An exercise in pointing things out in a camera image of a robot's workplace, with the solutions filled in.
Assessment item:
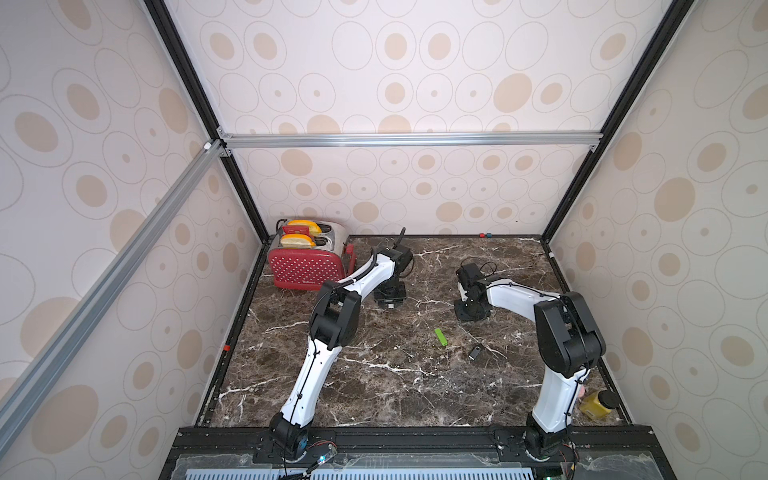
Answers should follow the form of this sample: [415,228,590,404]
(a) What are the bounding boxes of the green usb drive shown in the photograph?
[434,328,448,347]

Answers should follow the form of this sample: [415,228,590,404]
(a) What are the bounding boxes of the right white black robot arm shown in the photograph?
[454,263,606,461]

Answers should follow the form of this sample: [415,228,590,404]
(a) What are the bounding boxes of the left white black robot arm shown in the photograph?
[269,243,413,461]

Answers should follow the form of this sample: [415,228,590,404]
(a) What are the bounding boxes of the red toaster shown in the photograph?
[267,219,357,291]

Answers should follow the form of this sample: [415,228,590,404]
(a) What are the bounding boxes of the back toast slice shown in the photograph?
[282,219,323,237]

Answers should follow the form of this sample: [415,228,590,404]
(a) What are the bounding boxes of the toast slice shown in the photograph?
[280,233,316,248]
[282,219,323,237]

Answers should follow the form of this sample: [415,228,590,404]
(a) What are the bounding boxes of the front toast slice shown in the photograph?
[280,233,316,248]

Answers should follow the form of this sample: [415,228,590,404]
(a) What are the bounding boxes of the horizontal aluminium bar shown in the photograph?
[209,130,603,149]

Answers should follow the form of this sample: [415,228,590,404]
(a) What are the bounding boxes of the left diagonal aluminium bar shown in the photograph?
[1,139,225,455]

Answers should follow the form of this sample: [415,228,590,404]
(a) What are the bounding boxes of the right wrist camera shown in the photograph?
[456,262,483,301]

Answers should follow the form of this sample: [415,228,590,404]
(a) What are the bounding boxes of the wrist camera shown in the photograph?
[456,262,483,301]
[383,227,413,279]

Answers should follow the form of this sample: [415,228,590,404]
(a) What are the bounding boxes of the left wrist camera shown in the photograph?
[383,227,413,279]

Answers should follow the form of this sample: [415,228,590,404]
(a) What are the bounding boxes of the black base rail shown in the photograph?
[160,425,675,479]

